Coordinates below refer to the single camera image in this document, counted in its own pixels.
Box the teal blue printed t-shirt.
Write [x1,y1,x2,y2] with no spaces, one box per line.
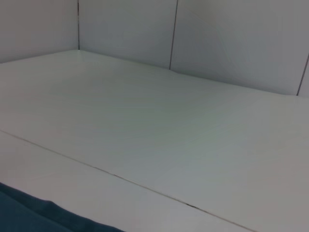
[0,182,126,232]

